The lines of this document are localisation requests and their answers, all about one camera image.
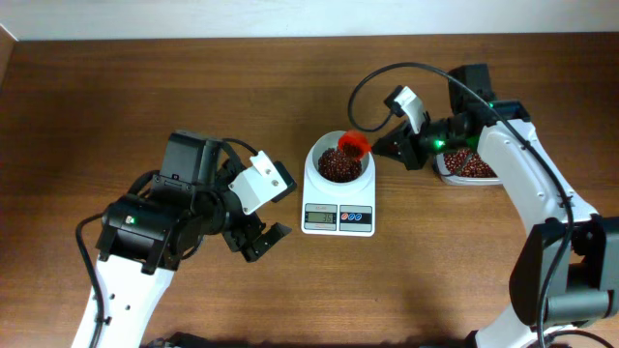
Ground white digital kitchen scale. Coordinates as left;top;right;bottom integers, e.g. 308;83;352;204
301;155;376;237

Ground clear plastic bean container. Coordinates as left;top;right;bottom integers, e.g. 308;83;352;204
432;153;501;186

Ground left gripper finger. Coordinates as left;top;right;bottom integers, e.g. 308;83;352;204
240;227;266;256
251;222;291;262

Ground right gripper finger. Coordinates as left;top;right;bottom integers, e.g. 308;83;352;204
371;143;411;169
372;121;407;150

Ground orange measuring scoop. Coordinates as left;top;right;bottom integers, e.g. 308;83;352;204
338;130;371;160

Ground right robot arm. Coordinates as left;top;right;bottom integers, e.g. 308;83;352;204
372;64;618;347

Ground red adzuki beans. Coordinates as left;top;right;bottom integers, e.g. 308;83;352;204
443;149;496;179

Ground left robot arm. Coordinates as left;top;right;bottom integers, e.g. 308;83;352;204
73;130;296;347

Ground white round bowl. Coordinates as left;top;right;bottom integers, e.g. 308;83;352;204
308;130;375;186

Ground red beans in bowl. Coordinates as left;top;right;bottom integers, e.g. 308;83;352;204
318;148;362;183

